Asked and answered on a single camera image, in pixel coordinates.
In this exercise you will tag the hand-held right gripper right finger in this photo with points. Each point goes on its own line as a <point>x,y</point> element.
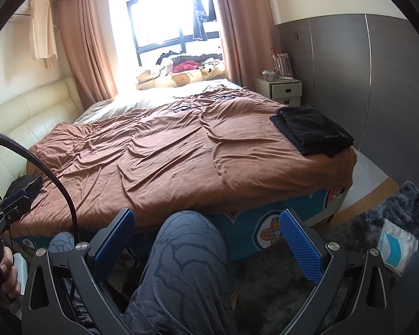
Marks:
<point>300,244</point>

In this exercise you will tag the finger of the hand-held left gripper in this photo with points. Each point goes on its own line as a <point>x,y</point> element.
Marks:
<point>24,185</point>
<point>15,200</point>

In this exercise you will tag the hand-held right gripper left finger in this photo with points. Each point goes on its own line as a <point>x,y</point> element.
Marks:
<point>113,244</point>

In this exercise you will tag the person's left hand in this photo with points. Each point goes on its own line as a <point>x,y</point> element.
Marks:
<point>10,275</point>

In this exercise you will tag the grey shaggy rug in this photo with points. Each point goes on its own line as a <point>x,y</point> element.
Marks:
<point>352,237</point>

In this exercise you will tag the blue cartoon print bedsheet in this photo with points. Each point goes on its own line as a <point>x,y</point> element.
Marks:
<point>244,230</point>

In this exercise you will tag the cream padded headboard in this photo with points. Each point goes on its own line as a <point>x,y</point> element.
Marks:
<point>28,118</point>

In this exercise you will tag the person's knee in grey trousers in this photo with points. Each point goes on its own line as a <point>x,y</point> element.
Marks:
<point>181,268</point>

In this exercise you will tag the brown blanket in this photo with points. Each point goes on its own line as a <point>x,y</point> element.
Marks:
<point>160,164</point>

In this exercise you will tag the folded black garment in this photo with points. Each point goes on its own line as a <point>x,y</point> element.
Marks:
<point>317,150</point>

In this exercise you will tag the white and blue plastic packet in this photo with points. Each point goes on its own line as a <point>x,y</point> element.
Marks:
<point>398,244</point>

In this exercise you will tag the pink curtain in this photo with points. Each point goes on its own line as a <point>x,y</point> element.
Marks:
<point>244,31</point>
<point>87,49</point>

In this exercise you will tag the white nightstand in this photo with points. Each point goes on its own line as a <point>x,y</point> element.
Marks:
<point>282,92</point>

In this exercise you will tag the white hanging cloth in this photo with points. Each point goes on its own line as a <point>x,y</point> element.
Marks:
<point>42,31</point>

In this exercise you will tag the white power strip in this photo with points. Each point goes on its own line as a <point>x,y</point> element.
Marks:
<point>289,77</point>

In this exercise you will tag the white cup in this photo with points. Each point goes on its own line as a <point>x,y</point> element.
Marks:
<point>268,75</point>

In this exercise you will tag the striped paper bag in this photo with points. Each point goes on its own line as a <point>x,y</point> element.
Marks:
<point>282,64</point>

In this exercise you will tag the red garment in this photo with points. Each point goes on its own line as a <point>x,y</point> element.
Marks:
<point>185,67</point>

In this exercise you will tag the black and white clothes pile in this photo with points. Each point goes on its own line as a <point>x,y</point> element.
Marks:
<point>209,58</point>

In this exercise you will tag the hanging dark clothes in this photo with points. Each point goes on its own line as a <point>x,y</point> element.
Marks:
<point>199,10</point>

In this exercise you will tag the black window frame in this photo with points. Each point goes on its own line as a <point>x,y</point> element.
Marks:
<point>128,28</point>

